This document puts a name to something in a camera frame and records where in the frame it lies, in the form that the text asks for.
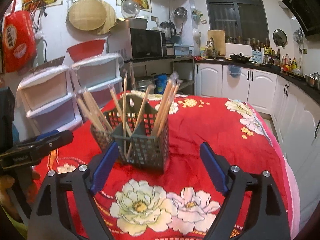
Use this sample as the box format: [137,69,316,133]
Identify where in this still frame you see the white lower kitchen cabinets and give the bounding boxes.
[195,63,319,225]

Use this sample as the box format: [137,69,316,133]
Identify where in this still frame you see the dark kitchen window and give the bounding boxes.
[206,0,269,42]

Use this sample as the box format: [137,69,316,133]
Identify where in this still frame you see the left hand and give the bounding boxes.
[0,169,41,221]

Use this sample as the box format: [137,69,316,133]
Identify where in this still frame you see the white plastic drawer unit left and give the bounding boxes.
[16,64,83,135]

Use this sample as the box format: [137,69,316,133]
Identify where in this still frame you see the red floral tablecloth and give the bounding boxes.
[32,90,301,240]

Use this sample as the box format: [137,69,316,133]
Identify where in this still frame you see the wooden chopstick in basket left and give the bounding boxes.
[76,89,113,133]

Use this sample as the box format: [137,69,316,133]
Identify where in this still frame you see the wooden chopstick in basket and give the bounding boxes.
[76,89,113,133]
[109,85,132,137]

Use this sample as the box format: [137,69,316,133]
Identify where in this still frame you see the red snack bag hanging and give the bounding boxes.
[2,0,36,73]

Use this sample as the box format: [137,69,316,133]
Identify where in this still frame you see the wooden chopstick in basket centre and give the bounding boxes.
[109,85,132,137]

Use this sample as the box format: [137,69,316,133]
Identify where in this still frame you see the red plastic basin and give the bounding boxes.
[66,39,106,62]

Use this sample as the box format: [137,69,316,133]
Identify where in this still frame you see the grey perforated utensil basket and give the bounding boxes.
[90,93,169,172]

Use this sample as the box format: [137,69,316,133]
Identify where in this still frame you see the short wrapped chopstick pair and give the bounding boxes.
[126,85,155,163]

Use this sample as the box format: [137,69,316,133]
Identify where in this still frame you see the round bamboo tray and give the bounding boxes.
[67,0,117,35]

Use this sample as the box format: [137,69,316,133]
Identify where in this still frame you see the black microwave oven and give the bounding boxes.
[108,28,167,61]

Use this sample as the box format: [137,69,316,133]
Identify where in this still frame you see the blue bottle on shelf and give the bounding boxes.
[154,73,167,94]

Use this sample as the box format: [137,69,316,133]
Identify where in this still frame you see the wrapped chopsticks in basket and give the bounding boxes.
[151,72,177,137]
[157,79,182,137]

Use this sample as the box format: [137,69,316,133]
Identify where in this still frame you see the wrapped chopsticks in basket far right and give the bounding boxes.
[157,79,182,137]

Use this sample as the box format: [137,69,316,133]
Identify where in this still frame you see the wooden cutting board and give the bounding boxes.
[207,30,226,56]

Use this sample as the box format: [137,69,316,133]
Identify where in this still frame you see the black range hood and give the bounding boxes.
[282,0,319,41]

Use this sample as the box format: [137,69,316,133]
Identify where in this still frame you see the glass pot lid on wall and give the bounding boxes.
[121,0,140,18]

